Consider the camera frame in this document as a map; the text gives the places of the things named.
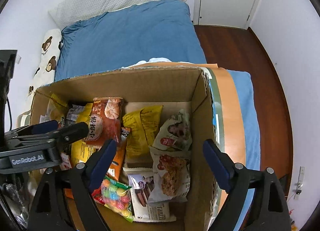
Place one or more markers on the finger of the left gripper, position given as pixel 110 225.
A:
pixel 61 136
pixel 32 130

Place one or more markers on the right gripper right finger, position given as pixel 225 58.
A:
pixel 268 210

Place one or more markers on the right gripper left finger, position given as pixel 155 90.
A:
pixel 49 210

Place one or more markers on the red white snack box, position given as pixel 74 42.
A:
pixel 66 162

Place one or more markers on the brown cake snack bag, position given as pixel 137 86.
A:
pixel 104 121

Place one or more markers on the colorful candy bag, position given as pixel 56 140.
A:
pixel 116 196

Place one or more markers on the chocolate stick biscuit box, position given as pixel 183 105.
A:
pixel 142 184

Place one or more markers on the white cookie snack bag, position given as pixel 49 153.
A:
pixel 171 176

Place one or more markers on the black snack bar pack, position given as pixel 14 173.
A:
pixel 77 113

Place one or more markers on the clear yellow bread bag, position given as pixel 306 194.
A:
pixel 56 110

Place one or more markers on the bear print pillow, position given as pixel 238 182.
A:
pixel 45 73

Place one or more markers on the panda orange snack bag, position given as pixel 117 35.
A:
pixel 117 163

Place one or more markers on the small yellow snack bag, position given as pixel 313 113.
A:
pixel 144 125

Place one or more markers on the green white checkered blanket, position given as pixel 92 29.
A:
pixel 219 114

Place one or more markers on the cardboard box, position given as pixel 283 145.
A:
pixel 172 87

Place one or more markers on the white pastry snack bag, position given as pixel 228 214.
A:
pixel 175 133

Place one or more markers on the blue bed sheet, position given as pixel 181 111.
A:
pixel 148 35

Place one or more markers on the wall socket with plug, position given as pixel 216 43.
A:
pixel 299 183

